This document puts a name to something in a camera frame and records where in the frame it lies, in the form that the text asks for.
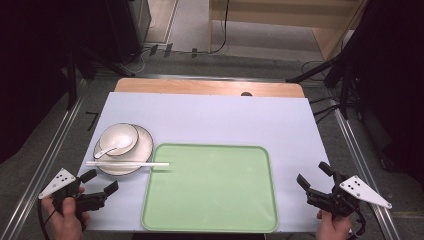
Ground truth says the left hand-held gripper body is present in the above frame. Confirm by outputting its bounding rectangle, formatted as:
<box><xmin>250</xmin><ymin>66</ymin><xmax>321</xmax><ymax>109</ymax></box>
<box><xmin>38</xmin><ymin>168</ymin><xmax>108</xmax><ymax>218</ymax></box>

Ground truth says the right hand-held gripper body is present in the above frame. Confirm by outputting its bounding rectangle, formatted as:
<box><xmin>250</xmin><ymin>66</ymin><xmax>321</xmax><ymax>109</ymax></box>
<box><xmin>305</xmin><ymin>171</ymin><xmax>393</xmax><ymax>220</ymax></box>

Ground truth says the person's left hand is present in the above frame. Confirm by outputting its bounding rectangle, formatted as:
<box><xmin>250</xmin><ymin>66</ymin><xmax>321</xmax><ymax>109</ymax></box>
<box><xmin>41</xmin><ymin>187</ymin><xmax>91</xmax><ymax>240</ymax></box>

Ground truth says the person's right hand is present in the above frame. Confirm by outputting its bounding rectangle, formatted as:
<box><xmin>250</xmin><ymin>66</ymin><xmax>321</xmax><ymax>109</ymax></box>
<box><xmin>315</xmin><ymin>209</ymin><xmax>354</xmax><ymax>240</ymax></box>

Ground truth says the white chopstick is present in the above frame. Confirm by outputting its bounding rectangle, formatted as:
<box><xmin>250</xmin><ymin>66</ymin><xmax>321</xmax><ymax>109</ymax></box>
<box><xmin>85</xmin><ymin>160</ymin><xmax>170</xmax><ymax>166</ymax></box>
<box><xmin>85</xmin><ymin>162</ymin><xmax>170</xmax><ymax>168</ymax></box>

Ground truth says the white ceramic spoon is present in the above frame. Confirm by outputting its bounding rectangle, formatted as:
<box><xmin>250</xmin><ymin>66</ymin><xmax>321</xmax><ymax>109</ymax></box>
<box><xmin>93</xmin><ymin>134</ymin><xmax>134</xmax><ymax>160</ymax></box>

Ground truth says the white bowl with dark rim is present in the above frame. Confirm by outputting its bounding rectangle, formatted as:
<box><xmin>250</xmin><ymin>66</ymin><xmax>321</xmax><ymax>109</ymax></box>
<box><xmin>98</xmin><ymin>122</ymin><xmax>140</xmax><ymax>157</ymax></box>

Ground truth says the white plate with dark rim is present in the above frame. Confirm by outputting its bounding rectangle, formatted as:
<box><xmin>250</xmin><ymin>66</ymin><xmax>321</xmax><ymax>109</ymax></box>
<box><xmin>92</xmin><ymin>124</ymin><xmax>155</xmax><ymax>177</ymax></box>

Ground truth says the black metal stand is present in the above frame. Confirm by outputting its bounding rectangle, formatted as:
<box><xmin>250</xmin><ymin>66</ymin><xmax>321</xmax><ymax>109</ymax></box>
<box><xmin>285</xmin><ymin>49</ymin><xmax>358</xmax><ymax>122</ymax></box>
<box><xmin>65</xmin><ymin>46</ymin><xmax>137</xmax><ymax>112</ymax></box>

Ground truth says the green plastic tray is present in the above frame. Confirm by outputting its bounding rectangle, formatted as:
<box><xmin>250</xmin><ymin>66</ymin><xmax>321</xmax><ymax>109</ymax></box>
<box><xmin>141</xmin><ymin>142</ymin><xmax>280</xmax><ymax>234</ymax></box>

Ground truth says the dark curtain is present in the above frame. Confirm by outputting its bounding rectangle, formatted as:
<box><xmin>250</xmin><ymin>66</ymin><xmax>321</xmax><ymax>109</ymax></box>
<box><xmin>0</xmin><ymin>0</ymin><xmax>111</xmax><ymax>165</ymax></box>
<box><xmin>343</xmin><ymin>0</ymin><xmax>424</xmax><ymax>185</ymax></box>

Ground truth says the white table mat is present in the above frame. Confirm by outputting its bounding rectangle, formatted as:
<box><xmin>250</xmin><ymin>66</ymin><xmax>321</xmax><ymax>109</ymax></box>
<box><xmin>76</xmin><ymin>91</ymin><xmax>335</xmax><ymax>234</ymax></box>

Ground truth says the black cabinet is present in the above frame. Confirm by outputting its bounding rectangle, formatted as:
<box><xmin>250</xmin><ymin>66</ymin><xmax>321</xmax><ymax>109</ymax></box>
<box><xmin>105</xmin><ymin>0</ymin><xmax>153</xmax><ymax>66</ymax></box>

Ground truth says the aluminium floor rail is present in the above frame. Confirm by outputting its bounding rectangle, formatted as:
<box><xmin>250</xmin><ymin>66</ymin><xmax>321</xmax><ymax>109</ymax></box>
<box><xmin>0</xmin><ymin>79</ymin><xmax>92</xmax><ymax>240</ymax></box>
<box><xmin>331</xmin><ymin>98</ymin><xmax>402</xmax><ymax>240</ymax></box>

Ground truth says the right hand-held gripper cable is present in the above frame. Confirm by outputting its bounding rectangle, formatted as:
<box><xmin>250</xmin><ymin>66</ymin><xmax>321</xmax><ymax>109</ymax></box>
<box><xmin>346</xmin><ymin>201</ymin><xmax>367</xmax><ymax>240</ymax></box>

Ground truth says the hand-held gripper cable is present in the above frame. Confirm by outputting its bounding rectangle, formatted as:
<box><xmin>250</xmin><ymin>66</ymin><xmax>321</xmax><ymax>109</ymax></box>
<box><xmin>346</xmin><ymin>201</ymin><xmax>367</xmax><ymax>240</ymax></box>
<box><xmin>36</xmin><ymin>199</ymin><xmax>57</xmax><ymax>240</ymax></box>

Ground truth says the left hand-held gripper cable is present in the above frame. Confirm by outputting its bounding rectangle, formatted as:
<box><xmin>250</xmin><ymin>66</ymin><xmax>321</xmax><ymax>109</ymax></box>
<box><xmin>36</xmin><ymin>199</ymin><xmax>57</xmax><ymax>240</ymax></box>

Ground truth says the white floor cable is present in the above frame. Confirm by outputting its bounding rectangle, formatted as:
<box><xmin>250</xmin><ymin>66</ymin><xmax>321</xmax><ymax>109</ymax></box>
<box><xmin>123</xmin><ymin>46</ymin><xmax>159</xmax><ymax>76</ymax></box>

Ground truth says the wooden shelf frame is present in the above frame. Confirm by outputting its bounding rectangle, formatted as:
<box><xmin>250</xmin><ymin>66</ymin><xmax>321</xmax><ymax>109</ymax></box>
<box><xmin>207</xmin><ymin>0</ymin><xmax>369</xmax><ymax>62</ymax></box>

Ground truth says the black hanging cable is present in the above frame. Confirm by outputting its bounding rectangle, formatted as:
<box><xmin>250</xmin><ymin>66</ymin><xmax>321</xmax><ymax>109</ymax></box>
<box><xmin>211</xmin><ymin>0</ymin><xmax>231</xmax><ymax>55</ymax></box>

